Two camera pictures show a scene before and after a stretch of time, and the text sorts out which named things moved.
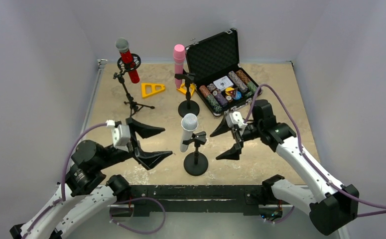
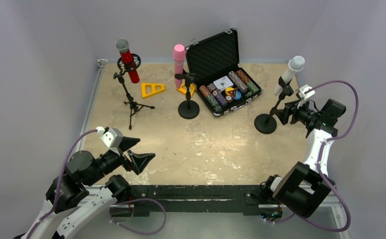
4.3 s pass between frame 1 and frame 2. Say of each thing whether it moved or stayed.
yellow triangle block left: stayed
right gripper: moved
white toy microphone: moved
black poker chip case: stayed
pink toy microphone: stayed
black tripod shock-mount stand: stayed
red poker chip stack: stayed
